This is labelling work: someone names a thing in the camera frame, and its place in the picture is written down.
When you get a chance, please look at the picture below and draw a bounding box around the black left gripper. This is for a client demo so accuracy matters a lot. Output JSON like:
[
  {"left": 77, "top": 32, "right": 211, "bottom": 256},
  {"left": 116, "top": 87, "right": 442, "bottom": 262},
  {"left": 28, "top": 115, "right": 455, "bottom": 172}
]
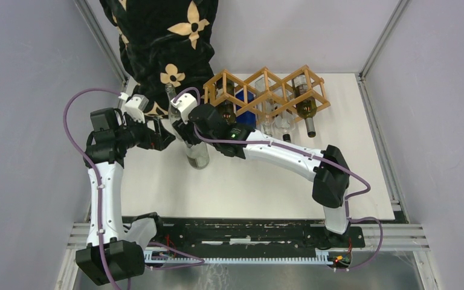
[{"left": 115, "top": 112, "right": 175, "bottom": 151}]

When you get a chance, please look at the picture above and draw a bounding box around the green wine bottle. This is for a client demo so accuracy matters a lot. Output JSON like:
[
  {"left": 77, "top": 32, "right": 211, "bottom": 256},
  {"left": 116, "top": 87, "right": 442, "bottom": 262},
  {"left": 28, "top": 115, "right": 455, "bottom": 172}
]
[
  {"left": 292, "top": 74, "right": 317, "bottom": 138},
  {"left": 216, "top": 80, "right": 236, "bottom": 124}
]

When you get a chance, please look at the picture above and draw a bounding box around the clear bottle with dark label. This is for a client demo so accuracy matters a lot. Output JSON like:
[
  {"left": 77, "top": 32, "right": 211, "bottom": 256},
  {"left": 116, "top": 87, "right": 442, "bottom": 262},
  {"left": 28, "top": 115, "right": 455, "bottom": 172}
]
[{"left": 165, "top": 83, "right": 183, "bottom": 141}]

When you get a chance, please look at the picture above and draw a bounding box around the clear bottle with black label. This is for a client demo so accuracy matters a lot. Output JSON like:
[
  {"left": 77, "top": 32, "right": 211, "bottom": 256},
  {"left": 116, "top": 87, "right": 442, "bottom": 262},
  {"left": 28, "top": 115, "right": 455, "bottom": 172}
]
[{"left": 185, "top": 143, "right": 210, "bottom": 169}]

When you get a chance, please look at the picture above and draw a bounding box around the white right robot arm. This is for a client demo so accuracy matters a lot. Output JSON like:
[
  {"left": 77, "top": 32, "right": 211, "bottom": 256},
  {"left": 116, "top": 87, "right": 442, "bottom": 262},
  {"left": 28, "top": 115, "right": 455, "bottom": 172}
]
[{"left": 170, "top": 94, "right": 352, "bottom": 247}]

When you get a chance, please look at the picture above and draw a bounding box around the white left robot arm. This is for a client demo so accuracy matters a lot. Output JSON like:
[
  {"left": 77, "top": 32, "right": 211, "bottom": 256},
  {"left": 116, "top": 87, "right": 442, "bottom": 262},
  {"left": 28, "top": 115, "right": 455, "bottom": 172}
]
[{"left": 76, "top": 108, "right": 175, "bottom": 286}]

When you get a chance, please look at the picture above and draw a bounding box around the blue square glass bottle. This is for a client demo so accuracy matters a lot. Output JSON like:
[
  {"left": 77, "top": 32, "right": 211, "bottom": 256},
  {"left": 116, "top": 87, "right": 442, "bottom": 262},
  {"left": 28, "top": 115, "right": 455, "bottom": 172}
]
[{"left": 234, "top": 89, "right": 259, "bottom": 128}]

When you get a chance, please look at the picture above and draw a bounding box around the clear empty glass bottle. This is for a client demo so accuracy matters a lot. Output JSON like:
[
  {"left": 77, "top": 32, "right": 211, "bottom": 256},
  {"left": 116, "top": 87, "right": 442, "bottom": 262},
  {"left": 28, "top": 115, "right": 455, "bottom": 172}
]
[{"left": 254, "top": 77, "right": 274, "bottom": 137}]

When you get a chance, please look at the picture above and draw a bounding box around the small dark bottle neck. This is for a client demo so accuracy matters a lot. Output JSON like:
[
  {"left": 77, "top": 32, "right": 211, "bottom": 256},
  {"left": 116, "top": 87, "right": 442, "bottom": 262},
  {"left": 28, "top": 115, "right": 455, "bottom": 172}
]
[{"left": 282, "top": 134, "right": 291, "bottom": 143}]

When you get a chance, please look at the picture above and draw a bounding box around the wooden lattice wine rack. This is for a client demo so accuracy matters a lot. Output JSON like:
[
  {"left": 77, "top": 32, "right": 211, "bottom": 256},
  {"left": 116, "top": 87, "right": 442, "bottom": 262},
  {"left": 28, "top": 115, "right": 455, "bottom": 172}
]
[{"left": 203, "top": 65, "right": 330, "bottom": 116}]

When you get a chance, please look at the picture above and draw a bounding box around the black floral plush blanket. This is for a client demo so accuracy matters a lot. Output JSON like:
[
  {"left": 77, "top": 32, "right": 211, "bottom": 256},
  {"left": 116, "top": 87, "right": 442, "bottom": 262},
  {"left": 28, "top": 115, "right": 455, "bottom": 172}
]
[{"left": 100, "top": 0, "right": 219, "bottom": 118}]

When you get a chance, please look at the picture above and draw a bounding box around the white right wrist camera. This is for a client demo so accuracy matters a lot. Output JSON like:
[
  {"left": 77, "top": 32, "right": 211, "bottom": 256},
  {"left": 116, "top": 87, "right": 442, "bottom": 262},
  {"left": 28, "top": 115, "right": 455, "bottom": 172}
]
[{"left": 172, "top": 93, "right": 198, "bottom": 123}]

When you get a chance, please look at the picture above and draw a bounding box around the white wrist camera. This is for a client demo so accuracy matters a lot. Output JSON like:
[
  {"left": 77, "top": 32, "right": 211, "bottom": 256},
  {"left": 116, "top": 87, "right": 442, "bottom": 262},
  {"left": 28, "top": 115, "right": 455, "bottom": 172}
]
[
  {"left": 123, "top": 94, "right": 149, "bottom": 124},
  {"left": 172, "top": 93, "right": 198, "bottom": 123}
]

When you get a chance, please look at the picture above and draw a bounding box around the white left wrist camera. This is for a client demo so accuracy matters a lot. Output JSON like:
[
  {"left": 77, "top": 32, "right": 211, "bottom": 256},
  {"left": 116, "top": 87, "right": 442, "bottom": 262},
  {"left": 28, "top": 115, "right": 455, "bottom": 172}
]
[{"left": 123, "top": 94, "right": 149, "bottom": 124}]

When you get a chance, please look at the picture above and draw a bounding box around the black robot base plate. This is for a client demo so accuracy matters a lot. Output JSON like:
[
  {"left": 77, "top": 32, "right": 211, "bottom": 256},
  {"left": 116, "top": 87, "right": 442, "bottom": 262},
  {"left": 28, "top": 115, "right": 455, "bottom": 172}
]
[{"left": 123, "top": 213, "right": 366, "bottom": 263}]

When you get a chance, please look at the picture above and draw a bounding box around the white slotted cable duct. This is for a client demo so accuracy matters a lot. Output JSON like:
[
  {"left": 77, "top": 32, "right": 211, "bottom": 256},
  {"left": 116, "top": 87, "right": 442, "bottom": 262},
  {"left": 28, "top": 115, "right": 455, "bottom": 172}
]
[{"left": 144, "top": 247, "right": 333, "bottom": 266}]

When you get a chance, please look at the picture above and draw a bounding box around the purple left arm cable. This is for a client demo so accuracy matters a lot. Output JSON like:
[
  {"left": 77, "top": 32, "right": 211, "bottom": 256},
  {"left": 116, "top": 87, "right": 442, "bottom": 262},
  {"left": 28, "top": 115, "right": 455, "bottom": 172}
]
[{"left": 63, "top": 88, "right": 205, "bottom": 290}]

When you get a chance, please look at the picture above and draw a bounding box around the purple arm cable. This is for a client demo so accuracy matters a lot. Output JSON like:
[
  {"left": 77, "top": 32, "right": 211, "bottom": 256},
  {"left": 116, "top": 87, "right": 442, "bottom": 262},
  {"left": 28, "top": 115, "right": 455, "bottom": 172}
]
[
  {"left": 63, "top": 88, "right": 205, "bottom": 290},
  {"left": 172, "top": 86, "right": 385, "bottom": 272}
]

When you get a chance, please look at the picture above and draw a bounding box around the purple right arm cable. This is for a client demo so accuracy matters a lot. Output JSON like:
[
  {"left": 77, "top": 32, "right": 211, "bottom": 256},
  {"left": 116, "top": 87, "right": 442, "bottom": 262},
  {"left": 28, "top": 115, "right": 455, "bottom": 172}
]
[{"left": 172, "top": 86, "right": 385, "bottom": 272}]

